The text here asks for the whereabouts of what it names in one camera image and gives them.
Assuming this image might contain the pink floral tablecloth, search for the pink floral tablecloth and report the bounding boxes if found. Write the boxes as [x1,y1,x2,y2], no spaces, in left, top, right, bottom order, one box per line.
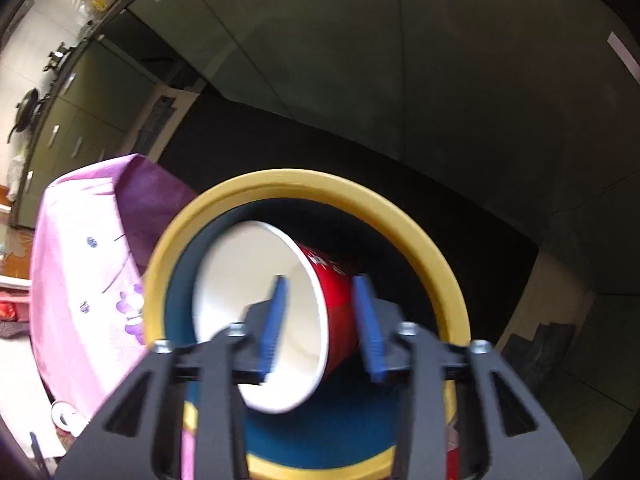
[29,154,195,422]

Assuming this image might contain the yellow rimmed blue trash bin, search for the yellow rimmed blue trash bin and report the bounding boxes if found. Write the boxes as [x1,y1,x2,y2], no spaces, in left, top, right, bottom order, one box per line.
[143,169,471,479]

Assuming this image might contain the black wok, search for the black wok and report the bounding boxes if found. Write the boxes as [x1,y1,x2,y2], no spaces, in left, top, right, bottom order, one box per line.
[6,88,41,144]

